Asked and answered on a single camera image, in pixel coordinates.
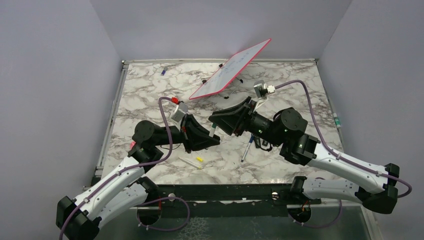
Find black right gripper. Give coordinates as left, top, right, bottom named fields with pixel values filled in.
left=209, top=96, right=284, bottom=148

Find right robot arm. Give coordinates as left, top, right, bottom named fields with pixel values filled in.
left=208, top=97, right=400, bottom=214

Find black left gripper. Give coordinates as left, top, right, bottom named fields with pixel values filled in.
left=153, top=113, right=221, bottom=154

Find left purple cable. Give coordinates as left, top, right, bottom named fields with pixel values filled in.
left=58, top=96, right=181, bottom=240

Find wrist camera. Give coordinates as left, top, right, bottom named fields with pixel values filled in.
left=170, top=102, right=189, bottom=123
left=253, top=80, right=276, bottom=110

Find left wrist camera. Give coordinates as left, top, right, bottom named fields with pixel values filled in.
left=170, top=102, right=189, bottom=123

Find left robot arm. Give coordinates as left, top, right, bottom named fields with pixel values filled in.
left=55, top=114, right=221, bottom=240

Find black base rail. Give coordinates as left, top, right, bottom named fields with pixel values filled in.
left=136, top=183, right=322, bottom=223

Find pink framed whiteboard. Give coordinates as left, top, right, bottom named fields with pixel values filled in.
left=188, top=38, right=272, bottom=100

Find green white marker on rail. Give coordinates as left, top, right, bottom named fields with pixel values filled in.
left=333, top=113, right=341, bottom=128

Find white black-tip marker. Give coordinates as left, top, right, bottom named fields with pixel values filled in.
left=240, top=134, right=254, bottom=162

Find whiteboard metal stand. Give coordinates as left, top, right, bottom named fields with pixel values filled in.
left=217, top=77, right=244, bottom=100

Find small purple marker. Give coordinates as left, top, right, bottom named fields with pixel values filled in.
left=160, top=66, right=168, bottom=76

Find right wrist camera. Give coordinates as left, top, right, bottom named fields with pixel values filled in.
left=253, top=80, right=276, bottom=110

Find white green-tip marker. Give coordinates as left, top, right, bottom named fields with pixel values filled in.
left=209, top=123, right=217, bottom=138

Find white yellow-tip marker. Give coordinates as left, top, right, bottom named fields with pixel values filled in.
left=179, top=157, right=203, bottom=170

